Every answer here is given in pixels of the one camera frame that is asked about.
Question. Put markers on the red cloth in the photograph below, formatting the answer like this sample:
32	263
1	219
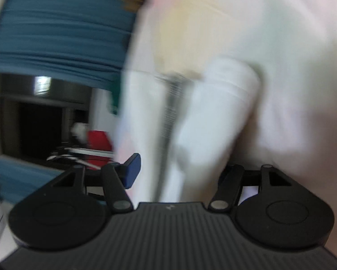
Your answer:
99	144

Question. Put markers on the pastel patterned bed blanket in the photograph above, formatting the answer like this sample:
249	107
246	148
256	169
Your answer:
297	62

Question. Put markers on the blue curtain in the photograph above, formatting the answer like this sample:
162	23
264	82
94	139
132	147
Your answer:
61	28
16	177

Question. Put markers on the dark window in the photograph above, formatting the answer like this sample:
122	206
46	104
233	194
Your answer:
36	123

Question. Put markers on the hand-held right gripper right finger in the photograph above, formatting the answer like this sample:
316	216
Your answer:
230	185

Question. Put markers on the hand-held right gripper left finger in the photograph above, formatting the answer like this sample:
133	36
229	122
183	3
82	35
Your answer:
131	171

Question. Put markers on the white garment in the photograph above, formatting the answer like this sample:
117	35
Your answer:
207	118

